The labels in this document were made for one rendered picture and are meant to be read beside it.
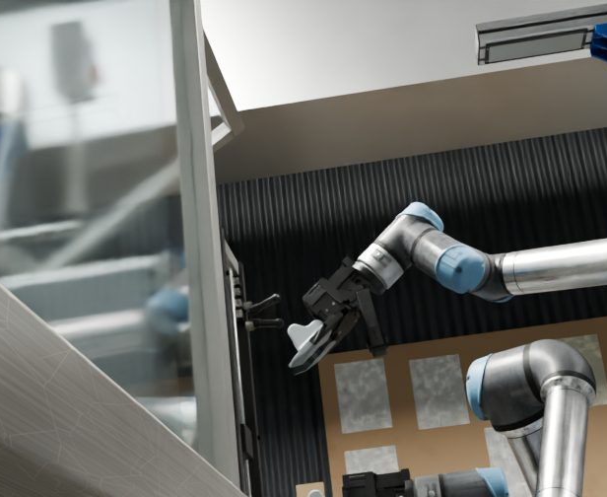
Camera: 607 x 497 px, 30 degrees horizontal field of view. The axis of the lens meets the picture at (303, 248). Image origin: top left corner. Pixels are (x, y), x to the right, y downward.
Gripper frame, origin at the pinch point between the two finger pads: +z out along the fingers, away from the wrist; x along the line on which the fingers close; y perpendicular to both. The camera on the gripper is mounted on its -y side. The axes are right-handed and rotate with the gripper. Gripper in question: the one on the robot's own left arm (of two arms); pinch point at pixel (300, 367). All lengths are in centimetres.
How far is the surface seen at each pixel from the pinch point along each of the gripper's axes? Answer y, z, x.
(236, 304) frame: 4.8, 2.4, 29.2
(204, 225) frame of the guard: -15, 7, 97
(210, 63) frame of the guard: 51, -30, 6
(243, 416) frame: -8.3, 13.6, 30.4
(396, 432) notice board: 35, -35, -273
